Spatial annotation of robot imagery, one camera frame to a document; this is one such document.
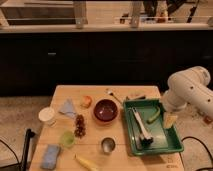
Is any yellow banana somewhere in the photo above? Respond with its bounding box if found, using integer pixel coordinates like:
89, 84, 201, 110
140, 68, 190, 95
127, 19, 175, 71
75, 155, 100, 171

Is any light blue cloth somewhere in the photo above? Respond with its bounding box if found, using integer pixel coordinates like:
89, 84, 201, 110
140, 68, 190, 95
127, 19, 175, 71
59, 99, 77, 118

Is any black cable left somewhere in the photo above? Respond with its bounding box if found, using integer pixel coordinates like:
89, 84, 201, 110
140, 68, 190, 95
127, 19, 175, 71
0, 138, 22, 171

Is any green cucumber piece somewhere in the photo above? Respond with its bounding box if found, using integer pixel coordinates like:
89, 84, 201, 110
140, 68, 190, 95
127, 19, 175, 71
147, 108, 160, 124

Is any small metal cup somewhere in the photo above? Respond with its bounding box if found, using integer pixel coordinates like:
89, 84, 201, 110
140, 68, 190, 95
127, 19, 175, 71
101, 137, 116, 154

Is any dark red bowl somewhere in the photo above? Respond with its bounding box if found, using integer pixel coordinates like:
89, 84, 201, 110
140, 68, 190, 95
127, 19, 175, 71
93, 99, 118, 122

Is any black cable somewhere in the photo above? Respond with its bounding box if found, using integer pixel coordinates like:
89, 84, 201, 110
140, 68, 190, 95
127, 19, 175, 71
181, 135, 213, 171
0, 138, 22, 171

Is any orange fruit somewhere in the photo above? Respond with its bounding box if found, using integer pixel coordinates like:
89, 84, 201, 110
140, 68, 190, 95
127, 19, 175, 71
81, 96, 92, 108

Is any yellow sponge piece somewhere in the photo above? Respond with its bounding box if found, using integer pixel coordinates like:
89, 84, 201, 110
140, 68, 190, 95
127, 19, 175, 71
163, 112, 178, 129

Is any green plastic tray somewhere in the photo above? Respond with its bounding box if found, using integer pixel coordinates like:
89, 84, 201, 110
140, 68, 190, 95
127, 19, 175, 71
123, 99, 184, 156

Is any green plastic cup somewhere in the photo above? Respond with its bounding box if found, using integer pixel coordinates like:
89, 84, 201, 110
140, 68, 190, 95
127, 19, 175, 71
60, 131, 74, 148

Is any black clamp stand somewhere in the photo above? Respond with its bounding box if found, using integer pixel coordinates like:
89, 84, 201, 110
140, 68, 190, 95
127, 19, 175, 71
20, 129, 35, 171

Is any blue sponge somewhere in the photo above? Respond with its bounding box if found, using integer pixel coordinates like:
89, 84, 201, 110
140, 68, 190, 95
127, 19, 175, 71
40, 144, 61, 170

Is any bunch of dark grapes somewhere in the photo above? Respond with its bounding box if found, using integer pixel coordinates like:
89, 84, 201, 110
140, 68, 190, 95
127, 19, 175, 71
74, 115, 86, 138

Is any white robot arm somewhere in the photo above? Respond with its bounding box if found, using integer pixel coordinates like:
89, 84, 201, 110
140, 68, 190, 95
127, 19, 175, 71
161, 66, 213, 119

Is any black cable right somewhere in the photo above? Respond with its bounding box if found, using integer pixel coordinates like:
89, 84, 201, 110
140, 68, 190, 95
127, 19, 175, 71
181, 135, 213, 171

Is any white paper cup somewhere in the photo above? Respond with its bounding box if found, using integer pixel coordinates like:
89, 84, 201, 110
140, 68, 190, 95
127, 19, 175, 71
38, 107, 56, 126

